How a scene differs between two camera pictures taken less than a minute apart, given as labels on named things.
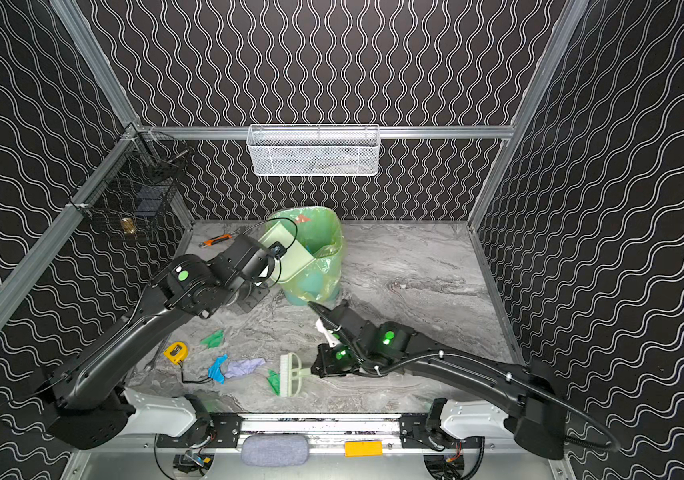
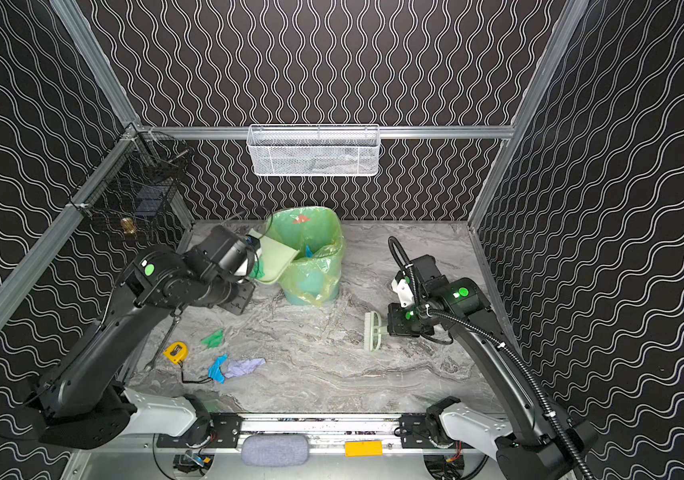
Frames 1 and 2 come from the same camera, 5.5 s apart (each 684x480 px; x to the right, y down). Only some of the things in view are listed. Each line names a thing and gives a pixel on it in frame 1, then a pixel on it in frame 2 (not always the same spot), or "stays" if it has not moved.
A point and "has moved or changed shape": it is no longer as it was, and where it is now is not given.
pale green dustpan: (296, 258) has moved or changed shape
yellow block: (358, 448) stays
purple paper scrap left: (240, 367) stays
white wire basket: (314, 150) stays
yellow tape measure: (177, 352) stays
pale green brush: (291, 373) has moved or changed shape
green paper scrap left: (215, 339) stays
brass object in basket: (127, 225) stays
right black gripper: (344, 318) to (395, 321)
